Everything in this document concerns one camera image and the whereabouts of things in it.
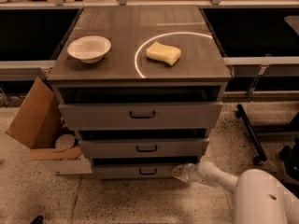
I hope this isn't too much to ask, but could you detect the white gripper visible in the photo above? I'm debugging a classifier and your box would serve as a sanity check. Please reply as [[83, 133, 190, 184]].
[[172, 163, 199, 183]]

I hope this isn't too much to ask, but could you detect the grey bottom drawer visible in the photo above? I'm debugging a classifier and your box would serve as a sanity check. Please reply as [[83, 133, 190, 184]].
[[92, 156, 198, 179]]

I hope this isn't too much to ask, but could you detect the grey drawer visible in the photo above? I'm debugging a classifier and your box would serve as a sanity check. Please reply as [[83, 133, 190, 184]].
[[78, 138, 209, 159], [59, 102, 222, 131], [92, 156, 198, 179]]

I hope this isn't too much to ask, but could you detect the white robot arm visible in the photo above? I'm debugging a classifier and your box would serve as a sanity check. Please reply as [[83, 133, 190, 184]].
[[172, 161, 299, 224]]

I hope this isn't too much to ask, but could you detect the grey middle drawer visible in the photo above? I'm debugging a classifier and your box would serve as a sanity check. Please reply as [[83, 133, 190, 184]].
[[78, 138, 209, 159]]

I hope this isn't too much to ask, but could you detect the grey drawer cabinet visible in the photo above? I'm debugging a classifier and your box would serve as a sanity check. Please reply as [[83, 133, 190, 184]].
[[47, 5, 234, 180]]

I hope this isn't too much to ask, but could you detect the grey top drawer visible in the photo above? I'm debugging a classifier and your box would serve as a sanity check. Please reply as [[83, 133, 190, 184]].
[[59, 102, 222, 131]]

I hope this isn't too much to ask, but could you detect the black stand leg with wheels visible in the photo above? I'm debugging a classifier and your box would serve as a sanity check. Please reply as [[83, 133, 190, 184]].
[[235, 104, 299, 165]]

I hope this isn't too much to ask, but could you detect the black office chair base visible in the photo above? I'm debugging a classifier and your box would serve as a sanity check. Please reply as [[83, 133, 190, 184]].
[[279, 145, 299, 198]]

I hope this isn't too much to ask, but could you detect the small bowl in box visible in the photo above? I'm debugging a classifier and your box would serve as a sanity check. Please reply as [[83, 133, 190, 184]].
[[55, 133, 75, 149]]

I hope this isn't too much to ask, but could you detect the yellow sponge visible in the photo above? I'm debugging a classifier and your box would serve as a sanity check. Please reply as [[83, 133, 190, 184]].
[[146, 42, 181, 65]]

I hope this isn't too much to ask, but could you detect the black object at floor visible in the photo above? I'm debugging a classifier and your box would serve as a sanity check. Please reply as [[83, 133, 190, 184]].
[[30, 216, 44, 224]]

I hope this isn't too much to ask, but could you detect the open cardboard box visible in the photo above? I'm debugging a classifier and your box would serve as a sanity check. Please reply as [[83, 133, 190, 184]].
[[7, 77, 92, 175]]

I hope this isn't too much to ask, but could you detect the white bowl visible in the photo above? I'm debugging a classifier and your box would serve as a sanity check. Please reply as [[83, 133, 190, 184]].
[[67, 35, 111, 63]]

